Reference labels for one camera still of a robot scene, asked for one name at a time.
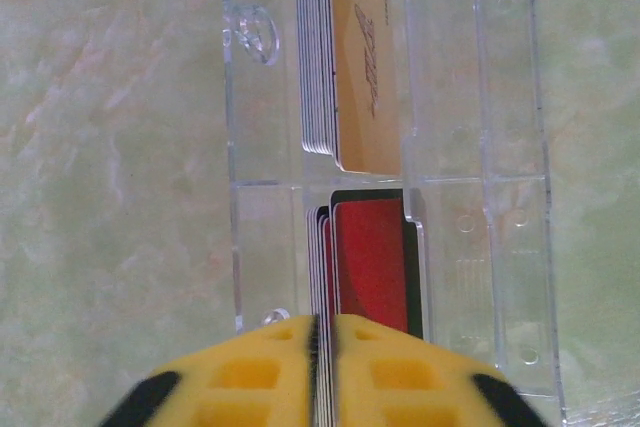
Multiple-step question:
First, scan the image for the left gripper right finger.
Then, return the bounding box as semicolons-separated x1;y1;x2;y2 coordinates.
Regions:
332;314;547;427

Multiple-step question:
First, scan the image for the red plastic card stack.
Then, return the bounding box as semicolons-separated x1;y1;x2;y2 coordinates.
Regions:
305;188;425;427

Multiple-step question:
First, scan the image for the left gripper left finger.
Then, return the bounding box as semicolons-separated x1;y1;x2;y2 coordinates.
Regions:
98;314;322;427

